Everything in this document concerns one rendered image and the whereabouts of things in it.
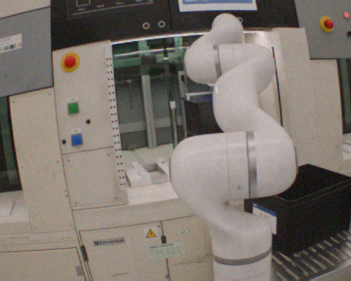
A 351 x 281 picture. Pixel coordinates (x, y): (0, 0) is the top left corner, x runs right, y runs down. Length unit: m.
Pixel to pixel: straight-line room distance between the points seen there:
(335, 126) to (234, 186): 1.03
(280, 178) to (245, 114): 0.17
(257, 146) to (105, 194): 0.82
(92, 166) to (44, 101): 0.27
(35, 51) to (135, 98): 1.06
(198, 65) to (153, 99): 1.30
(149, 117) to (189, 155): 1.56
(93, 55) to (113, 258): 0.68
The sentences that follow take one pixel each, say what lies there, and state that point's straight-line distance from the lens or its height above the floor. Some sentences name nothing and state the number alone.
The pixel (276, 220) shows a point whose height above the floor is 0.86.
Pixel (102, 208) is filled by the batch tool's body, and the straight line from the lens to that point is 1.55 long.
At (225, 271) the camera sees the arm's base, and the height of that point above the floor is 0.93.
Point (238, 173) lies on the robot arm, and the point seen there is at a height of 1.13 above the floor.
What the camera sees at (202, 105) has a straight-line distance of 1.76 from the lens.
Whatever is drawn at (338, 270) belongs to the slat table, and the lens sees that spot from 1.20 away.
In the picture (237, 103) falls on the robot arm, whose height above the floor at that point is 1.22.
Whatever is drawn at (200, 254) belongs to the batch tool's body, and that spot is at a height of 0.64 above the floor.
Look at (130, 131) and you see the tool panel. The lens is 2.41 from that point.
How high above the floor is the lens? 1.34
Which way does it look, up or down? 11 degrees down
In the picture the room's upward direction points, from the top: 6 degrees counter-clockwise
